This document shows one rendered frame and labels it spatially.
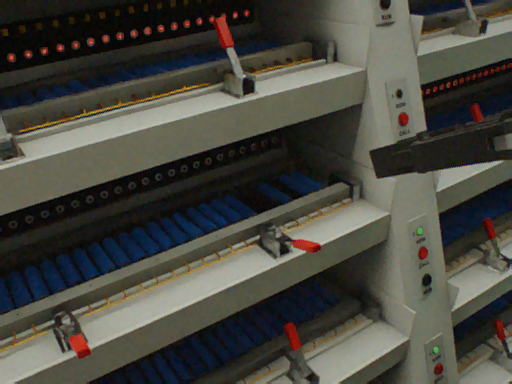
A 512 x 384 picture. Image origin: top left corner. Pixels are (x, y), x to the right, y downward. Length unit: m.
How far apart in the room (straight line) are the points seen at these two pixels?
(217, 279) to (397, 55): 0.38
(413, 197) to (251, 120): 0.28
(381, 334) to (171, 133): 0.45
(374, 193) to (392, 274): 0.12
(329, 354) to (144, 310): 0.31
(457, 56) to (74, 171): 0.58
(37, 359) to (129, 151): 0.23
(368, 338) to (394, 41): 0.42
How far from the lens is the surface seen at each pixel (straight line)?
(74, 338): 0.45
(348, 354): 0.72
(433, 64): 0.76
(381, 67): 0.67
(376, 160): 0.49
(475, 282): 0.90
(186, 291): 0.53
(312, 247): 0.52
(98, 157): 0.46
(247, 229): 0.58
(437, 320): 0.81
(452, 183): 0.79
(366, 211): 0.68
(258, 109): 0.54
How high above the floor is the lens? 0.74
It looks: 13 degrees down
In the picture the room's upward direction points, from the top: 15 degrees counter-clockwise
